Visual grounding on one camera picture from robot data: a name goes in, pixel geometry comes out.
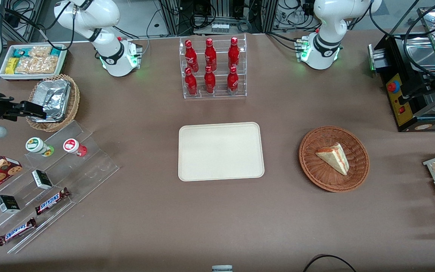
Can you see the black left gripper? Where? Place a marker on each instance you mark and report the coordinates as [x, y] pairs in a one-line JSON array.
[[430, 88]]

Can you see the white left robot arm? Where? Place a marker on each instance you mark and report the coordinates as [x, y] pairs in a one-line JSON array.
[[325, 41]]

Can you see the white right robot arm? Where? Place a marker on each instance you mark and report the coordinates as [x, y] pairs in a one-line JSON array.
[[113, 56]]

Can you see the red gum bottle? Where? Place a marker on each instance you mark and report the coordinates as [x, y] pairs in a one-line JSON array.
[[72, 146]]

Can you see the beige plastic tray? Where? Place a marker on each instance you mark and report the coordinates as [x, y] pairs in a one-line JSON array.
[[221, 151]]

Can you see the aluminium foil container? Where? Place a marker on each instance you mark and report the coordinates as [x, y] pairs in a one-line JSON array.
[[51, 98]]

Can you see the black heating machine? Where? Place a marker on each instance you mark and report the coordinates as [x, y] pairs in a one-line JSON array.
[[398, 56]]

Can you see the light wicker basket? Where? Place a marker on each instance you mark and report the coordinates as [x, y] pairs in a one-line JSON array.
[[74, 100]]

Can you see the large clear nut bag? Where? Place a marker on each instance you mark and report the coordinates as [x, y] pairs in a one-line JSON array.
[[38, 65]]

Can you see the yellow snack pack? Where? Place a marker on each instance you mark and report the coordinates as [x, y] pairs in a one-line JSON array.
[[11, 66]]

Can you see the white snack bin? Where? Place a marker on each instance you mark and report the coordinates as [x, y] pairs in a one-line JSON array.
[[63, 62]]

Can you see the teal snack pack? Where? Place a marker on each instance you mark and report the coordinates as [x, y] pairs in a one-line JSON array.
[[56, 51], [22, 52]]

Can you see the small clear nut bag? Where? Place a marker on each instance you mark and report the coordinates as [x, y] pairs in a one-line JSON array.
[[40, 52]]

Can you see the small black box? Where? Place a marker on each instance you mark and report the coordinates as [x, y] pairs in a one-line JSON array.
[[42, 180], [8, 204]]

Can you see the clear acrylic stepped stand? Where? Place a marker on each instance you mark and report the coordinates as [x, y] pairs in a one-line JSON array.
[[89, 166]]

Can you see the Snickers bar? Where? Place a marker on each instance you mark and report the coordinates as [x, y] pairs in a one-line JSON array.
[[16, 232], [51, 201]]

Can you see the triangular sandwich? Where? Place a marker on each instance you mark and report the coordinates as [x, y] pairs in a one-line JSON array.
[[336, 158]]

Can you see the brown wicker basket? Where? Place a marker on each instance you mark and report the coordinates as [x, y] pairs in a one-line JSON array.
[[315, 170]]

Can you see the red cola bottle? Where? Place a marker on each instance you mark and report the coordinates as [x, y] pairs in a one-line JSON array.
[[233, 54], [210, 82], [210, 56], [233, 81], [191, 56], [191, 84]]

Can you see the clear acrylic bottle rack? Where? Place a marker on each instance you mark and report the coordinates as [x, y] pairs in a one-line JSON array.
[[221, 81]]

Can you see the white power strip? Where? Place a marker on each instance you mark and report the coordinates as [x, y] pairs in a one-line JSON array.
[[220, 27]]

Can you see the grey device edge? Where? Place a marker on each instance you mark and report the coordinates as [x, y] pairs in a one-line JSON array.
[[222, 268]]

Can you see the aluminium frame rack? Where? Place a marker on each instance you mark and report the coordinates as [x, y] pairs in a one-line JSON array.
[[172, 17]]

